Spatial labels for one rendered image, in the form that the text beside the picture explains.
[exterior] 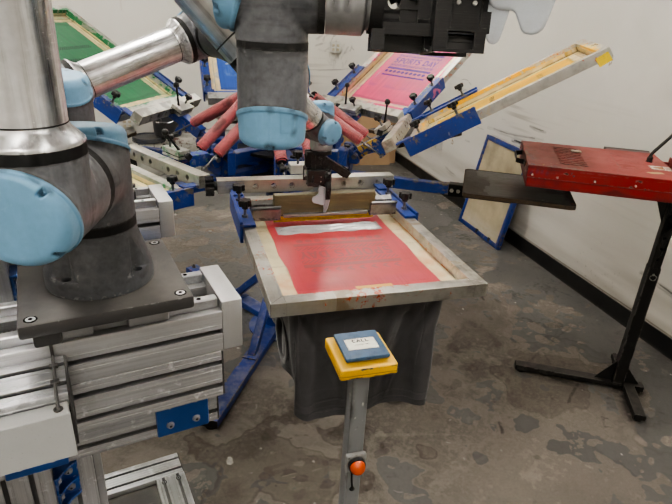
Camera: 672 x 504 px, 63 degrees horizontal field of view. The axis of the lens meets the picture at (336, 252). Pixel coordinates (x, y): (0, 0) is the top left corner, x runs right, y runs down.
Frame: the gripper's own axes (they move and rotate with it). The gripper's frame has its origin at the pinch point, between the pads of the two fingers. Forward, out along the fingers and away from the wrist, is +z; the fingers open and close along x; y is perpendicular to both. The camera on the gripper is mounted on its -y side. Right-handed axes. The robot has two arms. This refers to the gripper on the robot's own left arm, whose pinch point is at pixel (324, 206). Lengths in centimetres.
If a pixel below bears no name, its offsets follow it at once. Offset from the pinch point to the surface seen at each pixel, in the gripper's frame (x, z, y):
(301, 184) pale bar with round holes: -22.3, -0.9, 3.1
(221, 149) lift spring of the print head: -59, -6, 29
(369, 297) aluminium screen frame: 60, 2, 4
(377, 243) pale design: 21.8, 5.2, -11.9
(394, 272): 42.3, 5.2, -9.6
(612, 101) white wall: -99, -20, -200
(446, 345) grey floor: -48, 101, -85
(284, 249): 21.5, 5.3, 18.2
